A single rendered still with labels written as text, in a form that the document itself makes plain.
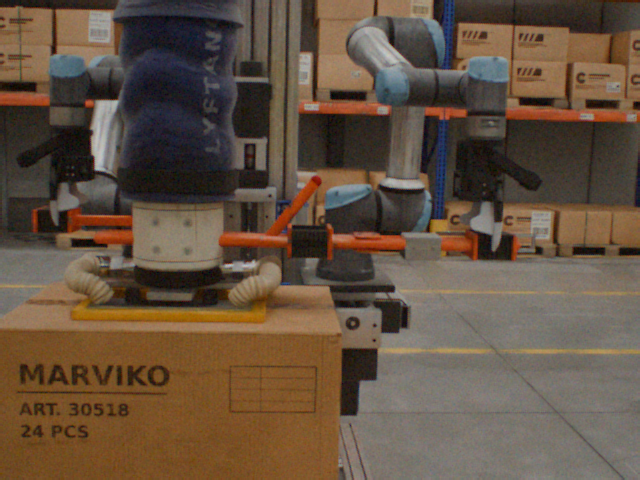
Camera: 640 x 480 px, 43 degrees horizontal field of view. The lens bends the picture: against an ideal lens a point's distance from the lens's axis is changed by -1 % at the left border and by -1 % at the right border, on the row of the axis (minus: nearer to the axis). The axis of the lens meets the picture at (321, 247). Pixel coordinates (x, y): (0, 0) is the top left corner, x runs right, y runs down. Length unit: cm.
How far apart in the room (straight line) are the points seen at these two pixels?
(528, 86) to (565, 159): 180
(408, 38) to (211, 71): 64
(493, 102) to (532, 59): 757
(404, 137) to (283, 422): 86
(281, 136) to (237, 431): 96
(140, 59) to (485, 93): 63
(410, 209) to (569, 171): 866
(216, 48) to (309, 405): 65
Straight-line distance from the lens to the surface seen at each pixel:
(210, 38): 148
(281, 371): 141
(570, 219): 935
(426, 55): 200
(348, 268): 201
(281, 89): 217
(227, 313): 145
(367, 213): 201
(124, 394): 145
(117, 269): 158
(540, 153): 1051
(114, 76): 191
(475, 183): 157
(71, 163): 183
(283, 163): 218
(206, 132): 147
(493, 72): 157
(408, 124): 202
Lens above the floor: 143
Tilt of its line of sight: 9 degrees down
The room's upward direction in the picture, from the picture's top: 2 degrees clockwise
